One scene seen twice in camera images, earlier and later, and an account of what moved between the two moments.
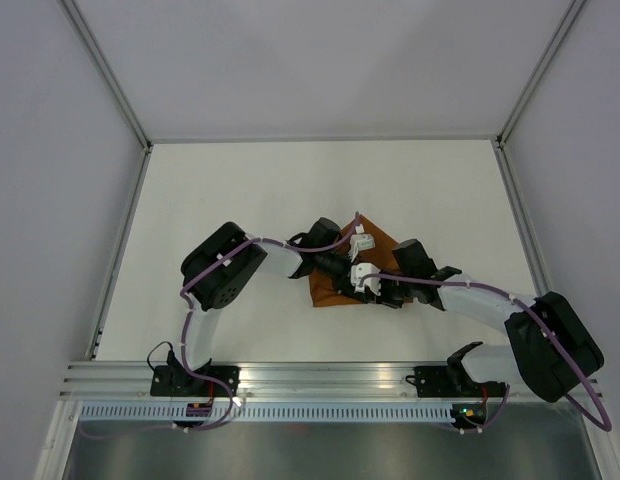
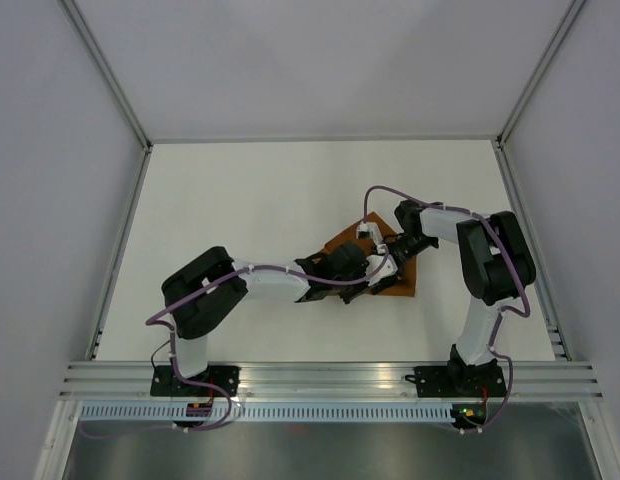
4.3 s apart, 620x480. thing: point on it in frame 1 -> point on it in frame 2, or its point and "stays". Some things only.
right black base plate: (444, 381) stays
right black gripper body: (393, 292) -> (404, 247)
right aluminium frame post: (572, 12) stays
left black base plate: (176, 381) stays
